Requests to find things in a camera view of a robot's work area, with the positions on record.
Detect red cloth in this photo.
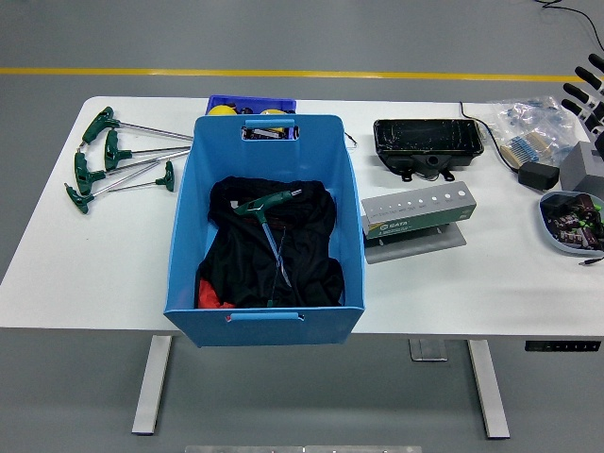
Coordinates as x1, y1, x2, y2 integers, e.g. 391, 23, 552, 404
195, 277, 246, 309

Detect light blue plastic storage box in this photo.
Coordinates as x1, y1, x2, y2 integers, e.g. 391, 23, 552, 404
162, 114, 367, 348

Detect black floor cable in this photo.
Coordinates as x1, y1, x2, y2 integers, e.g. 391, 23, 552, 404
535, 0, 604, 53

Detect large green T-handle hex key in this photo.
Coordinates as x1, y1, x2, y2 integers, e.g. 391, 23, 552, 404
233, 188, 304, 289

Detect black plastic tray housing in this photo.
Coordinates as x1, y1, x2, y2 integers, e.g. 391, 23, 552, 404
372, 117, 485, 184

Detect tan taped resistor strips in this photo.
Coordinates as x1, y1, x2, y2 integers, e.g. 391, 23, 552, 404
498, 130, 556, 166

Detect grey box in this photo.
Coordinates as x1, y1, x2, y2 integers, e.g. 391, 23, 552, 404
560, 140, 604, 193

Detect black adapter cable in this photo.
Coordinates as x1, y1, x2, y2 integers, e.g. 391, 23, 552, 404
459, 101, 520, 174

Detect short green T-handle hex key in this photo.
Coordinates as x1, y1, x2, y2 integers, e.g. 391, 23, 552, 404
107, 159, 176, 193

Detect white table leg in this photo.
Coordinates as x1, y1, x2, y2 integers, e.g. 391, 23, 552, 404
466, 338, 511, 440
130, 335, 174, 436

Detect long green T-handle hex key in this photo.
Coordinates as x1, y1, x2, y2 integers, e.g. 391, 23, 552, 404
103, 128, 193, 173
73, 150, 190, 196
63, 162, 162, 216
79, 106, 194, 147

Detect black cloth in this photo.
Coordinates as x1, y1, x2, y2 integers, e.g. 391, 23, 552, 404
194, 176, 348, 309

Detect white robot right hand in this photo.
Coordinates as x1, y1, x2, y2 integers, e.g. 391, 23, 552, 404
561, 52, 604, 157

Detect blue-grey bowl of capacitors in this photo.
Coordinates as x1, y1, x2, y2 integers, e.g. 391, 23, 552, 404
538, 190, 604, 259

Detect clear bag of blue resistors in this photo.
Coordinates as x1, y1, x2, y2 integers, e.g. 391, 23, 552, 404
493, 95, 579, 143

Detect black table control panel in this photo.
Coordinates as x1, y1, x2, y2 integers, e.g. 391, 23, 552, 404
524, 340, 602, 352

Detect small green T-handle hex key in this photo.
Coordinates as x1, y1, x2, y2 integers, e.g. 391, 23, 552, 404
263, 228, 290, 310

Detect black power adapter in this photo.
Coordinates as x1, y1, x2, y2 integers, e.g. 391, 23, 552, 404
517, 162, 561, 193

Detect dark blue plastic bin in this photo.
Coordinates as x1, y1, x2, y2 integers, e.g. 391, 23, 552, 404
206, 94, 298, 117

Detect metal floor plate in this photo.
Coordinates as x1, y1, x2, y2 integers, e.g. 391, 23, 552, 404
408, 338, 448, 362

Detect grey hex key holder stand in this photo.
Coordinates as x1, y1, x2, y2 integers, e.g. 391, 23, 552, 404
361, 181, 478, 265

